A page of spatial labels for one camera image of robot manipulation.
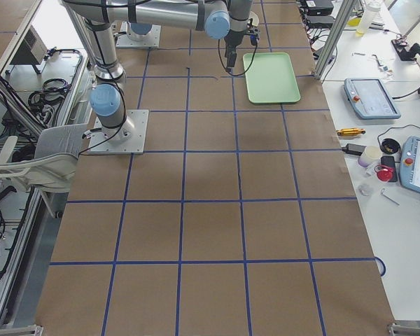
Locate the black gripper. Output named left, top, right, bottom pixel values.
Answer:
left=225, top=29, right=246, bottom=69

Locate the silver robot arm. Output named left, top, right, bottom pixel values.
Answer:
left=63, top=1, right=257, bottom=97

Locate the light green plastic tray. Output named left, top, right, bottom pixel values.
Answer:
left=243, top=52, right=301, bottom=104

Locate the blue teach pendant far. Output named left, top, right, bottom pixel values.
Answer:
left=343, top=78, right=401, bottom=120

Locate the blue teach pendant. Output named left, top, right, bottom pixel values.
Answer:
left=399, top=136, right=420, bottom=193
left=343, top=78, right=401, bottom=120

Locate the black power adapter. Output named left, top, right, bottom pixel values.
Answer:
left=342, top=143, right=365, bottom=156

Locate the white paper cup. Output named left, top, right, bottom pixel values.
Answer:
left=358, top=146, right=382, bottom=167

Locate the blue teach pendant near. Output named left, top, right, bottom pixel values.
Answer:
left=399, top=136, right=420, bottom=193

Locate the grey office chair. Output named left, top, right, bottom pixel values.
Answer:
left=0, top=123, right=88, bottom=218

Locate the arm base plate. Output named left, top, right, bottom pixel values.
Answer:
left=86, top=109, right=149, bottom=155
left=115, top=22, right=161, bottom=49

